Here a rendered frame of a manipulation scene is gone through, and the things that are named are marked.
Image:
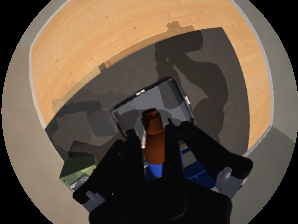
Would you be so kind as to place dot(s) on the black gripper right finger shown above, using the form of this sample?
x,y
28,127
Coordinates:
x,y
229,170

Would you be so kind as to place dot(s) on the dark blue divided crate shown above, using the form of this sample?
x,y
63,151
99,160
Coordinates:
x,y
192,169

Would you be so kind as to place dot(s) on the brown glass bottle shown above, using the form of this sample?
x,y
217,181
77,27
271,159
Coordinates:
x,y
154,141

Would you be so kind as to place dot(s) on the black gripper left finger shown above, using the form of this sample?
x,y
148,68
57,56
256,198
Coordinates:
x,y
108,178

